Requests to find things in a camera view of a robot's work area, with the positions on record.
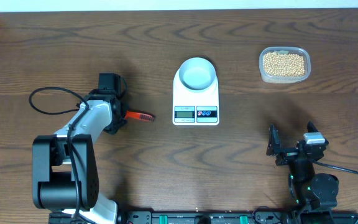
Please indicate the clear plastic container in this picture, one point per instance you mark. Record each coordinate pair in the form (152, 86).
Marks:
(285, 80)

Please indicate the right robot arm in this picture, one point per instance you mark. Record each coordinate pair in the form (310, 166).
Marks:
(315, 194)

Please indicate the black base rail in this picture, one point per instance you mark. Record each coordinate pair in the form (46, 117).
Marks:
(262, 216)

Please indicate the soybeans in container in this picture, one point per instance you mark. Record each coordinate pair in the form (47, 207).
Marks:
(283, 65)

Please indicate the grey round bowl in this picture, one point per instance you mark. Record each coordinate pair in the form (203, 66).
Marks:
(197, 73)

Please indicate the white digital kitchen scale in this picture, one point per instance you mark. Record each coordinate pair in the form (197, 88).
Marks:
(196, 107)

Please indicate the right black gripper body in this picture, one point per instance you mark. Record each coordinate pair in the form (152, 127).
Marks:
(287, 155)

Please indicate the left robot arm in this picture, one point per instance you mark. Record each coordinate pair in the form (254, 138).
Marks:
(64, 171)

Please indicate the red measuring scoop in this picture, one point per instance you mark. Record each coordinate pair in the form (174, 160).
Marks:
(139, 116)

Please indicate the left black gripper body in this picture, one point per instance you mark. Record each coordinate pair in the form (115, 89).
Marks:
(119, 121)

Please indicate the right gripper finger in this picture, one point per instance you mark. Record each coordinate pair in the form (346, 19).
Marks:
(274, 143)
(311, 127)

